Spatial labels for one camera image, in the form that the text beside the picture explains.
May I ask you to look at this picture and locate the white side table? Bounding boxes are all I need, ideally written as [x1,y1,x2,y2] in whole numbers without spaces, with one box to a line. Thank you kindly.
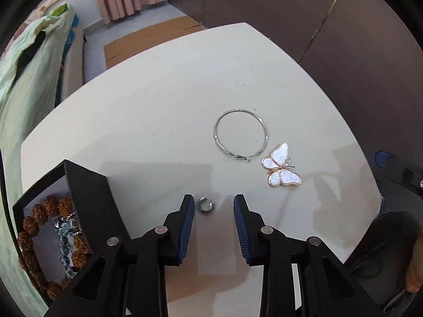
[20,22,384,317]

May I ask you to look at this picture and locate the person's right hand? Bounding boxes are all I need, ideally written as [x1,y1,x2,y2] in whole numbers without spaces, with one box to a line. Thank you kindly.
[405,238,423,294]

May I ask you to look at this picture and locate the green tissue box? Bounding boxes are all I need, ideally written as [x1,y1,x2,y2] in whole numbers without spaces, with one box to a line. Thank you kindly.
[49,3,69,17]

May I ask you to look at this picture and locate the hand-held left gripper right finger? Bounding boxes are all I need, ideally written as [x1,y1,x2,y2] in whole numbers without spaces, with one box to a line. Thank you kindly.
[233,194,389,317]

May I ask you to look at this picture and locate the small silver ring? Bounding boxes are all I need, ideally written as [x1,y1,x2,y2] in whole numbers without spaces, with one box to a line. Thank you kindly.
[197,197,215,214]

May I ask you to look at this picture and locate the flat brown cardboard sheet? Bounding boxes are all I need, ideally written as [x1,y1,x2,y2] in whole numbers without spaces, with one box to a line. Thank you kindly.
[104,15,208,71]

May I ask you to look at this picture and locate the pale green quilt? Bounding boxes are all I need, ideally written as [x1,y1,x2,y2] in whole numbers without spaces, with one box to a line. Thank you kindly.
[0,4,74,179]

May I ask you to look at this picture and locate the bed with green sheet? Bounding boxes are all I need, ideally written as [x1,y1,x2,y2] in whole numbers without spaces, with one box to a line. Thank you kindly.
[0,12,87,317]

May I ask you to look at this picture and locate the brown seed bead bracelet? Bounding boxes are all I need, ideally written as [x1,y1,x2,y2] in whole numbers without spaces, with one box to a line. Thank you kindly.
[17,195,92,301]

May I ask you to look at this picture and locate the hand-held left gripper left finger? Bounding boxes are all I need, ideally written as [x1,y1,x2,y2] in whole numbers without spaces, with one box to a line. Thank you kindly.
[43,194,195,317]

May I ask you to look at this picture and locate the white butterfly brooch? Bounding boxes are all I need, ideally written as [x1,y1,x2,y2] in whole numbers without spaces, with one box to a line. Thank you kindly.
[261,142,303,188]

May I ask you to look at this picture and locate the blue bead bracelet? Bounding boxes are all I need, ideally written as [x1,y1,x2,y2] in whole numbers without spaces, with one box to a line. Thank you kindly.
[53,217,82,277]

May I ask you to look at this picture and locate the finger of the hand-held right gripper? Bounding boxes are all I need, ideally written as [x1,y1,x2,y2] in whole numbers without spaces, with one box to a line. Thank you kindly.
[375,150,423,200]

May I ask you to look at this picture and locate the silver bangle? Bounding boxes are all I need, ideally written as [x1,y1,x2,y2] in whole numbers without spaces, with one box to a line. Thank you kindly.
[214,108,268,162]

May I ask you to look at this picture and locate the black square gift box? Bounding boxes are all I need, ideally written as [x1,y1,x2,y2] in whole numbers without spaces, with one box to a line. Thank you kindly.
[12,159,133,302]

